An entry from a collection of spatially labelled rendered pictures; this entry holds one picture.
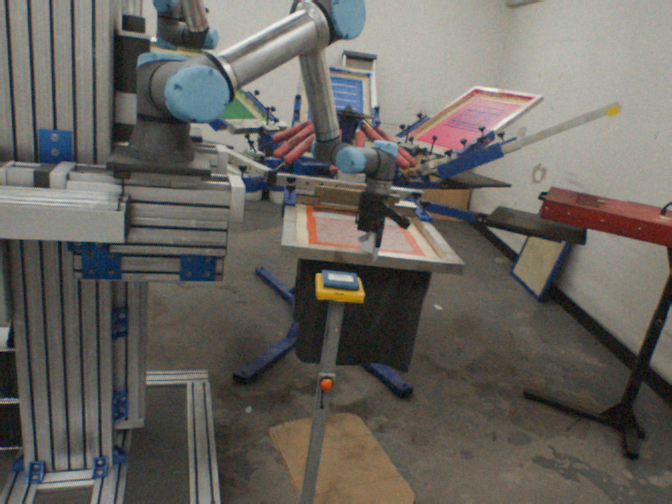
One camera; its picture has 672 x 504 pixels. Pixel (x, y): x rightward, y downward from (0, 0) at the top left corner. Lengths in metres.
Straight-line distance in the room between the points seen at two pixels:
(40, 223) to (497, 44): 5.93
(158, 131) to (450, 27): 5.45
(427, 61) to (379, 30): 0.65
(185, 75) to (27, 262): 0.73
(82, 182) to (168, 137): 0.21
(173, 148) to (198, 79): 0.21
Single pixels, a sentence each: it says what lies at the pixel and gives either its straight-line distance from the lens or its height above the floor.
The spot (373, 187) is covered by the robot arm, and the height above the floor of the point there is 1.20.
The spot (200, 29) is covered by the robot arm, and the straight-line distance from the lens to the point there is 1.98.
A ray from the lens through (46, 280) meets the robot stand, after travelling 1.60.
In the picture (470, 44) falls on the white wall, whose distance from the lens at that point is 6.54.
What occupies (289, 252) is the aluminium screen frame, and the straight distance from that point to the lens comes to 1.60.
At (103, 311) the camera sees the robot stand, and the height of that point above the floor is 0.78.
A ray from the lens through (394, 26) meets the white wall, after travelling 6.34.
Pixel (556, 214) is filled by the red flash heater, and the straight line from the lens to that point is 2.52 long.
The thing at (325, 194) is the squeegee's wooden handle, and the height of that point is 1.03.
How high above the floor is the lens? 1.50
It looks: 19 degrees down
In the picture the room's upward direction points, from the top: 8 degrees clockwise
